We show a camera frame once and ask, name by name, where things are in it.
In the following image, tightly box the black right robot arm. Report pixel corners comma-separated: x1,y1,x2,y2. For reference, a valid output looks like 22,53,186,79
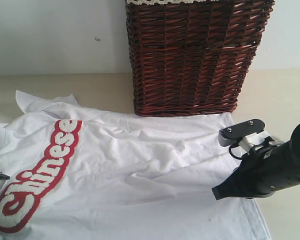
212,119,300,200

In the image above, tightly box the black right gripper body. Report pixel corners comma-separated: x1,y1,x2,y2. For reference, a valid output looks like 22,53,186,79
230,147,275,199

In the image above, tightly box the dark brown wicker basket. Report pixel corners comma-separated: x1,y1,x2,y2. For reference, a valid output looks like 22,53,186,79
125,0,275,117

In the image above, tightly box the white t-shirt with red logo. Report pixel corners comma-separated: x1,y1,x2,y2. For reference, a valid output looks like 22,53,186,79
0,91,271,240

